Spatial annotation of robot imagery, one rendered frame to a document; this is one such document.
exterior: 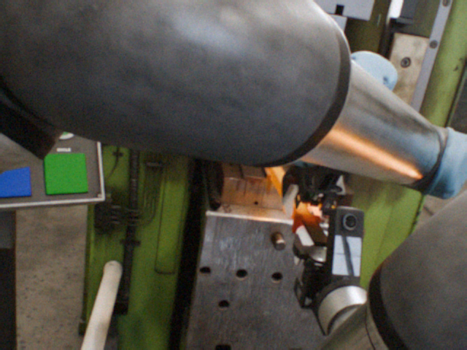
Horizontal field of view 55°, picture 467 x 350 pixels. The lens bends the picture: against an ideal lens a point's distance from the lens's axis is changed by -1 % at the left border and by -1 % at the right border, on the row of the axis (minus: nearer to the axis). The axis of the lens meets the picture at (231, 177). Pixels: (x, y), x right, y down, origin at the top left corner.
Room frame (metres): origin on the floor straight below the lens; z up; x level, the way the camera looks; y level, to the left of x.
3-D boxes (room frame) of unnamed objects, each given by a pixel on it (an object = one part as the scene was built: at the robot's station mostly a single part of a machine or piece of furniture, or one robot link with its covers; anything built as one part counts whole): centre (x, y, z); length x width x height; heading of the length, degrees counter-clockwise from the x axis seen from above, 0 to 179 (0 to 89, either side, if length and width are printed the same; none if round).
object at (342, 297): (0.50, -0.19, 0.99); 0.08 x 0.05 x 0.08; 99
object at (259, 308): (1.21, -0.10, 0.69); 0.56 x 0.38 x 0.45; 9
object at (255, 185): (1.19, -0.05, 0.96); 0.42 x 0.20 x 0.09; 9
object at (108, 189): (1.05, 0.30, 0.80); 0.06 x 0.03 x 0.14; 99
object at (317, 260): (0.58, -0.17, 0.98); 0.12 x 0.08 x 0.09; 9
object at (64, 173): (0.77, 0.31, 1.01); 0.07 x 0.05 x 0.07; 124
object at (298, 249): (0.63, -0.14, 1.00); 0.09 x 0.05 x 0.02; 12
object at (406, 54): (1.16, -0.37, 1.27); 0.09 x 0.02 x 0.17; 99
